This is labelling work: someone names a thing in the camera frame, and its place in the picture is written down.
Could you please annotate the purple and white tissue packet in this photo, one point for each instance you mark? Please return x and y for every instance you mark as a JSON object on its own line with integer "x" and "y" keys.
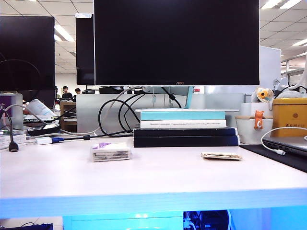
{"x": 110, "y": 153}

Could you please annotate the beige tissue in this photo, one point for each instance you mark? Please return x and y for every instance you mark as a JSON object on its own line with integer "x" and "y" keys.
{"x": 221, "y": 156}

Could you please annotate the teal book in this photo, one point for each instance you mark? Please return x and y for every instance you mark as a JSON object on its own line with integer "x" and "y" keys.
{"x": 181, "y": 116}

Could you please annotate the thin black book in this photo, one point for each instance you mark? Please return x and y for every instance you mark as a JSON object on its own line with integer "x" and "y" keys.
{"x": 181, "y": 132}

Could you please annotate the thick black book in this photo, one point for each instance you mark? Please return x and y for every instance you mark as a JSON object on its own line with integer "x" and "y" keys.
{"x": 181, "y": 141}

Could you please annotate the black AOC monitor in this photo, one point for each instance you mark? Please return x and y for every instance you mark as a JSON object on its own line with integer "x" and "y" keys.
{"x": 176, "y": 40}

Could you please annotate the person with dark hair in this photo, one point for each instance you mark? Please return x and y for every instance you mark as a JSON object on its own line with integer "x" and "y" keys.
{"x": 77, "y": 91}

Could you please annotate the wooden shelf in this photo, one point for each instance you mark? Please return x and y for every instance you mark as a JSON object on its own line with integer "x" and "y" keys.
{"x": 69, "y": 113}

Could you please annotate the person in black shirt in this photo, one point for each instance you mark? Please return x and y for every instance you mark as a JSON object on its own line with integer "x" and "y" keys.
{"x": 66, "y": 94}

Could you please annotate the narrow black monitor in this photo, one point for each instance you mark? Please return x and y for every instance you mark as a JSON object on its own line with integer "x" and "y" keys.
{"x": 85, "y": 48}

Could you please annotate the white ceramic pot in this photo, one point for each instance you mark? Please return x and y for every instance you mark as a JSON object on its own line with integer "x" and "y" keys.
{"x": 247, "y": 134}

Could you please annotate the blue VGA connector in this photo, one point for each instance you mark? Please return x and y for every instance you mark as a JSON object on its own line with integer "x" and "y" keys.
{"x": 57, "y": 139}

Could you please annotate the orange cat figure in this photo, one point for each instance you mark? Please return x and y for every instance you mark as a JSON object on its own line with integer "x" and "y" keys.
{"x": 259, "y": 122}

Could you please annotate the sunflower plush toy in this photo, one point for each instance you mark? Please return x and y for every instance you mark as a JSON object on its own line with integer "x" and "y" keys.
{"x": 263, "y": 94}

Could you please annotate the black flat tray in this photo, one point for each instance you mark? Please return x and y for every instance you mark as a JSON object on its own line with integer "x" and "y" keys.
{"x": 42, "y": 131}

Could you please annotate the white plastic bottle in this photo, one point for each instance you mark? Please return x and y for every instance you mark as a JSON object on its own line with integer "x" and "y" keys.
{"x": 40, "y": 107}

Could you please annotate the white adapter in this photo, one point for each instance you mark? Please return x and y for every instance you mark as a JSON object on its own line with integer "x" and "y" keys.
{"x": 43, "y": 141}

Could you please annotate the black equipment under table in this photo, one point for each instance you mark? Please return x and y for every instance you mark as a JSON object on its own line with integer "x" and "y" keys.
{"x": 205, "y": 221}

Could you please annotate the white partition board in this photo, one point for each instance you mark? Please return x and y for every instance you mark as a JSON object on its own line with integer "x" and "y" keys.
{"x": 269, "y": 65}

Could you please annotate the white plush toy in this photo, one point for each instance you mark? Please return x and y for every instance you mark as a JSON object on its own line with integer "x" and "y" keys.
{"x": 285, "y": 83}

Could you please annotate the grey laptop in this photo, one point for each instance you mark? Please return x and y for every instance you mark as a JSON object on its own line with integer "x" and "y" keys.
{"x": 288, "y": 144}

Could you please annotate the yellow tin box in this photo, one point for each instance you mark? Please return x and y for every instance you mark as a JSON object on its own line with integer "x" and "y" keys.
{"x": 293, "y": 118}

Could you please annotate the large black monitor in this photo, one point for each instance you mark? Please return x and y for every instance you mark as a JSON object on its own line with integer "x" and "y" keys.
{"x": 24, "y": 48}

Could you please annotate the purple box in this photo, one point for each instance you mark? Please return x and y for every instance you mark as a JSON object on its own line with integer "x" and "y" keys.
{"x": 7, "y": 108}

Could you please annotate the small white box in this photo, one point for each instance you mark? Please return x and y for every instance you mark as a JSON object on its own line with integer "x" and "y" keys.
{"x": 7, "y": 140}

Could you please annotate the black bag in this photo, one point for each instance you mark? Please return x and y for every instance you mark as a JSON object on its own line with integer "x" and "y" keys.
{"x": 36, "y": 226}

